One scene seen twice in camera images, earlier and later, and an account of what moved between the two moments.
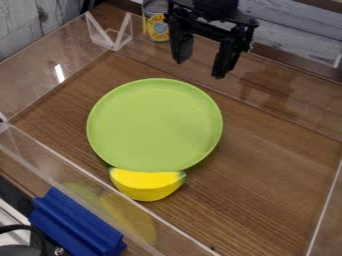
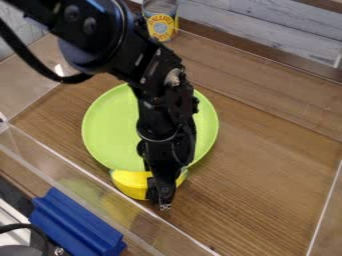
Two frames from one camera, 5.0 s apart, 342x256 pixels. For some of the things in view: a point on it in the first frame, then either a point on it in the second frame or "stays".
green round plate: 154,125 stays
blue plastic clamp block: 71,227 stays
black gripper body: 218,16 -> 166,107
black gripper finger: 182,36 -> 161,189
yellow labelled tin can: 157,20 stays
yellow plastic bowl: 150,186 stays
